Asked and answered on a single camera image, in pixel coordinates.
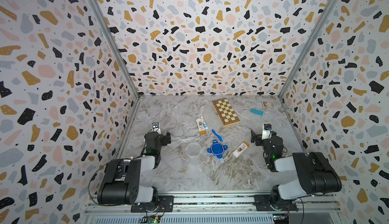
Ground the white bottle orange cap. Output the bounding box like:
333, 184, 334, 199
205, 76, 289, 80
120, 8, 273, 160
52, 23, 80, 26
232, 141, 249, 158

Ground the clear plastic container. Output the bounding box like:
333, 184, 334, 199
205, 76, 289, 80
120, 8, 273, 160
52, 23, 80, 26
186, 143, 202, 159

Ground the cream tube orange cap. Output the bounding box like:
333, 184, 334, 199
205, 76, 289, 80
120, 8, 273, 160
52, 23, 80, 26
196, 119, 206, 135

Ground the white blue toothpaste tube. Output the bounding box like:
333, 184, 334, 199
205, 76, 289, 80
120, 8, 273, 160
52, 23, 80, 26
200, 115, 208, 130

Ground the blue container lid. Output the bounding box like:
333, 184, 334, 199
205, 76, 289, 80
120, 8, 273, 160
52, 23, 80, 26
207, 139, 228, 159

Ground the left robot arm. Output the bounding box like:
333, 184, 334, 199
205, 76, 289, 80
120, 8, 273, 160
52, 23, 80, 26
97, 131, 171, 208

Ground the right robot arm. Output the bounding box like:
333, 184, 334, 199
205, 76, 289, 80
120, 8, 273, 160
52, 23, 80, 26
250, 124, 342, 210

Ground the teal small box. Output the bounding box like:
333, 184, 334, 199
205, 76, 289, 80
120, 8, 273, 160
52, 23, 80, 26
250, 108, 264, 116

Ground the playing card box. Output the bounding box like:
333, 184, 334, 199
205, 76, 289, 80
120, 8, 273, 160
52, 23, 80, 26
262, 101, 276, 108

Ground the wooden chessboard box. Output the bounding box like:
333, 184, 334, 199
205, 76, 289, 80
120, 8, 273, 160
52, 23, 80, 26
212, 98, 240, 128

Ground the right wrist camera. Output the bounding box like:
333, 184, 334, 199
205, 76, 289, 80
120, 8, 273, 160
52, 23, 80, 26
261, 123, 272, 140

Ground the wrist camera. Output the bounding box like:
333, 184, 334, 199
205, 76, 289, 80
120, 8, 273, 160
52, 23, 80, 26
261, 123, 272, 140
152, 122, 161, 134

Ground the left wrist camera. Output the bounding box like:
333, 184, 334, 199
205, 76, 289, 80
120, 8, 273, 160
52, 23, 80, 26
152, 122, 161, 134

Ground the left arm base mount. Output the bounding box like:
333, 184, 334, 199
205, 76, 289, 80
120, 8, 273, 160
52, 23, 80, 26
131, 195, 174, 213

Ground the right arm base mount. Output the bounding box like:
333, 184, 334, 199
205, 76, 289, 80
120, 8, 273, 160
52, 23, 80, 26
254, 194, 298, 211

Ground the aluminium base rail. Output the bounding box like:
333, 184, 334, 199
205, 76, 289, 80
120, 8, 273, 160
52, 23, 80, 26
83, 191, 346, 224

